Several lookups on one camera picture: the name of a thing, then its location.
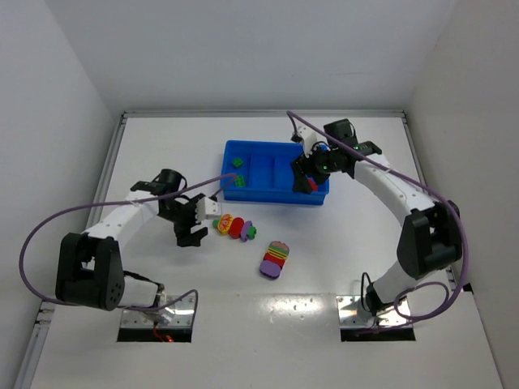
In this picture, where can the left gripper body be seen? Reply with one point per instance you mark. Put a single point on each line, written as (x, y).
(188, 217)

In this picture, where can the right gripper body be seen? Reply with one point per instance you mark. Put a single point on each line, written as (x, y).
(302, 171)

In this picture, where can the red flower lego brick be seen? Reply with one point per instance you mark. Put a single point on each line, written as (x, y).
(312, 184)

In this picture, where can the yellow printed lego brick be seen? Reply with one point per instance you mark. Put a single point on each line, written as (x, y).
(224, 224)

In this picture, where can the red round lego brick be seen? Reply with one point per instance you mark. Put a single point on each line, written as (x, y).
(236, 227)

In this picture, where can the green curved lego brick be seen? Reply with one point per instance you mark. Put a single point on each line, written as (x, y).
(240, 181)

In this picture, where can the small green lego brick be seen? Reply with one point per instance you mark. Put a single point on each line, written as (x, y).
(237, 163)

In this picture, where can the green lego brick with studs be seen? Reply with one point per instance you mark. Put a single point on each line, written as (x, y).
(251, 232)

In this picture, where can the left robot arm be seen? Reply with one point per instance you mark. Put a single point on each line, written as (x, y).
(90, 267)

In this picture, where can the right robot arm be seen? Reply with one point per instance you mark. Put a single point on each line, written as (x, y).
(430, 239)

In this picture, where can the blue divided plastic bin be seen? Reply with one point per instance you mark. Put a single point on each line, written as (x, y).
(267, 172)

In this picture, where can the burger printed lego brick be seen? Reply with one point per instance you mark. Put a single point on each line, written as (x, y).
(279, 250)

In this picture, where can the red lego brick in stack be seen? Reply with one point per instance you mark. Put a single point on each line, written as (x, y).
(279, 261)

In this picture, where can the purple rounded lego brick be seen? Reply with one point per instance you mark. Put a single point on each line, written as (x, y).
(269, 269)

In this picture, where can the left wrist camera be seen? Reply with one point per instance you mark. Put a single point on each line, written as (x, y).
(208, 209)

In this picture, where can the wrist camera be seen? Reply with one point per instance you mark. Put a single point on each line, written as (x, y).
(307, 138)
(208, 209)

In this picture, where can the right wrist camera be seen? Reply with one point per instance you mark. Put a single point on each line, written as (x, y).
(307, 138)

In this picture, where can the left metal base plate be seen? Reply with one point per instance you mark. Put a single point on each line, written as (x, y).
(177, 316)

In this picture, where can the metal base plate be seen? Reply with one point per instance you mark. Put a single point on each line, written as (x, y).
(177, 316)
(353, 317)

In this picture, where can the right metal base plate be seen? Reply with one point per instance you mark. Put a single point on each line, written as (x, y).
(353, 317)

